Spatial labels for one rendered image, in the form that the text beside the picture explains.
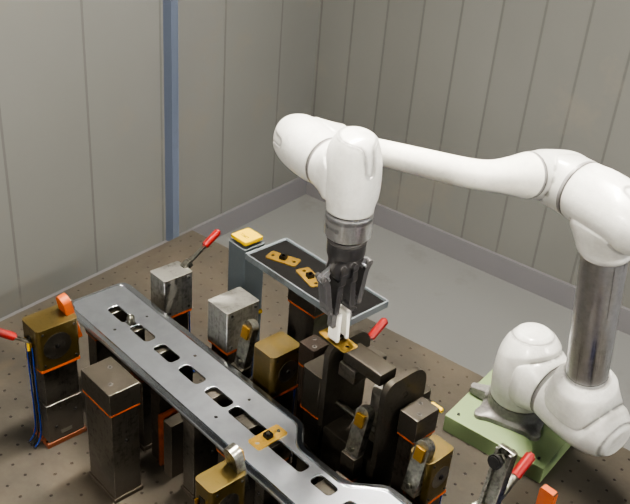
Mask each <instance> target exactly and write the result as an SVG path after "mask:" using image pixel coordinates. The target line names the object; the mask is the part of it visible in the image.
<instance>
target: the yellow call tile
mask: <svg viewBox="0 0 630 504"><path fill-rule="evenodd" d="M231 237H232V238H233V239H235V240H236V241H238V242H239V243H241V244H242V245H244V246H248V245H251V244H254V243H256V242H259V241H261V240H263V236H261V235H260V234H258V233H257V232H255V231H254V230H252V229H250V228H246V229H243V230H241V231H238V232H235V233H232V234H231Z"/></svg>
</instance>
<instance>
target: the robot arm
mask: <svg viewBox="0 0 630 504"><path fill-rule="evenodd" d="M273 146H274V149H275V152H276V154H277V155H278V157H279V158H280V160H281V161H282V162H283V163H284V164H285V165H286V166H287V167H288V168H289V169H290V170H291V171H292V172H294V173H295V174H296V175H298V176H299V177H301V178H302V179H304V180H305V181H308V182H310V183H311V184H313V185H314V186H315V187H316V188H317V190H318V191H319V193H320V195H321V197H322V198H323V199H325V200H326V209H325V227H324V233H325V235H326V237H327V249H326V251H327V255H328V261H327V263H326V269H325V270H324V271H323V272H322V273H319V272H317V273H316V274H315V278H316V280H317V282H318V291H319V302H320V310H321V311H322V312H324V313H325V314H326V315H328V320H327V325H328V326H329V328H328V337H329V338H330V339H332V340H333V341H334V342H335V343H339V339H340V333H341V334H342V335H344V338H345V339H348V337H349V325H350V321H351V319H352V311H356V309H357V307H355V304H360V303H361V301H362V297H363V293H364V289H365V285H366V281H367V276H368V272H369V270H370V268H371V266H372V264H373V260H372V259H370V258H369V257H367V256H366V255H365V254H366V245H367V241H368V240H369V239H370V237H371V233H372V224H373V218H374V208H375V205H376V203H377V201H378V199H379V194H380V189H381V182H382V167H386V168H390V169H394V170H398V171H402V172H405V173H409V174H413V175H417V176H421V177H425V178H428V179H432V180H436V181H440V182H444V183H448V184H452V185H456V186H460V187H465V188H470V189H476V190H482V191H488V192H496V193H502V194H507V195H512V196H516V197H520V198H526V199H536V200H539V201H540V202H541V203H542V204H544V205H546V206H548V207H550V208H551V209H553V210H555V211H556V212H558V213H560V214H561V215H563V216H564V217H566V218H567V219H569V220H570V227H571V230H572V233H573V236H574V240H575V245H576V248H577V250H578V252H579V253H580V260H579V268H578V276H577V283H576V291H575V299H574V306H573V314H572V322H571V329H570V337H569V345H568V353H567V357H566V355H565V354H564V352H563V351H562V345H561V343H560V341H559V339H558V337H557V336H556V335H555V333H554V332H553V331H552V330H550V329H549V328H548V327H546V326H544V325H542V324H539V323H534V322H527V323H523V324H520V325H519V326H517V327H516V328H514V329H513V330H512V331H510V332H509V333H508V334H507V335H506V337H505V338H504V339H503V341H502V343H501V345H500V347H499V349H498V352H497V355H496V358H495V362H494V367H493V372H492V378H491V384H490V385H485V384H480V383H472V384H471V387H472V388H471V387H470V390H469V391H470V393H472V394H474V395H475V396H477V397H479V398H480V399H482V400H483V402H482V403H481V405H480V406H479V407H478V408H476V409H475V411H474V417H475V418H476V419H478V420H482V421H487V422H490V423H493V424H495V425H498V426H500V427H503V428H505V429H508V430H511V431H513V432H516V433H518V434H521V435H523V436H525V437H527V438H528V439H529V440H531V441H539V440H540V436H541V429H542V427H543V425H544V423H545V424H546V425H547V426H548V427H549V428H550V429H551V430H552V431H554V432H555V433H556V434H557V435H558V436H559V437H561V438H562V439H563V440H564V441H566V442H567V443H568V444H570V445H571V446H573V447H574V448H576V449H578V450H580V451H582V452H584V453H587V454H590V455H593V456H610V455H612V454H614V453H615V452H617V451H618V450H619V449H620V448H621V447H622V446H623V445H624V444H625V443H626V442H627V440H628V439H629V437H630V415H629V412H628V410H627V408H626V407H625V406H624V405H623V400H622V397H621V393H620V389H619V383H618V379H617V377H616V375H615V374H614V372H613V371H612V370H611V369H610V367H611V361H612V355H613V349H614V344H615V338H616V332H617V326H618V320H619V315H620V309H621V303H622V297H623V292H624V286H625V280H626V274H627V268H628V263H629V261H630V178H628V177H626V176H625V175H623V174H621V173H619V172H617V171H615V170H614V169H611V168H609V167H606V166H603V165H601V164H599V163H597V162H595V161H593V160H591V159H589V158H587V157H585V156H584V155H582V154H580V153H577V152H574V151H570V150H561V149H539V150H534V151H528V152H521V153H518V154H515V155H512V156H508V157H504V158H500V159H493V160H482V159H474V158H468V157H463V156H458V155H453V154H449V153H444V152H440V151H435V150H430V149H426V148H421V147H417V146H412V145H407V144H403V143H398V142H393V141H389V140H384V139H379V138H378V137H377V136H376V135H375V134H374V133H373V132H372V131H370V130H368V129H366V128H363V127H359V126H345V125H344V124H341V123H336V122H332V121H329V120H325V119H322V118H319V117H312V116H309V115H306V114H291V115H288V116H286V117H284V118H283V119H281V120H280V122H279V123H278V124H277V126H276V128H275V131H274V136H273ZM329 276H330V277H329ZM330 281H331V284H330V283H329V282H330ZM342 292H343V294H342ZM356 294H357V296H356ZM341 298H342V303H343V304H344V305H342V304H341Z"/></svg>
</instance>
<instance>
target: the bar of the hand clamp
mask: <svg viewBox="0 0 630 504"><path fill-rule="evenodd" d="M517 456H518V453H517V452H516V451H515V449H511V448H510V447H508V446H507V445H505V444H504V443H501V444H500V445H498V446H496V449H495V452H494V454H491V455H490V456H489V457H488V459H487V461H488V465H489V466H490V467H489V470H488V473H487V476H486V479H485V482H484V485H483V488H482V491H481V494H480V497H479V500H478V503H477V504H501V502H502V499H503V496H504V493H505V490H506V488H507V485H508V482H509V479H510V476H511V473H512V470H513V467H514V464H515V462H516V459H517Z"/></svg>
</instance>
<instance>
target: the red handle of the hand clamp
mask: <svg viewBox="0 0 630 504"><path fill-rule="evenodd" d="M534 456H535V455H534V454H533V453H532V452H529V453H528V452H526V453H525V454H524V455H523V457H522V458H521V459H520V461H519V462H518V463H517V465H516V466H515V467H514V468H513V470H512V473H511V476H510V479H509V482H508V485H507V488H506V490H505V493H504V496H503V499H504V498H505V497H506V495H507V494H508V493H509V491H510V490H511V489H512V488H513V486H514V485H515V484H516V482H517V481H518V480H520V479H521V478H522V476H523V475H524V474H525V472H526V471H527V470H528V469H529V467H530V466H531V465H532V463H533V462H534V461H535V458H534ZM503 499H502V501H503Z"/></svg>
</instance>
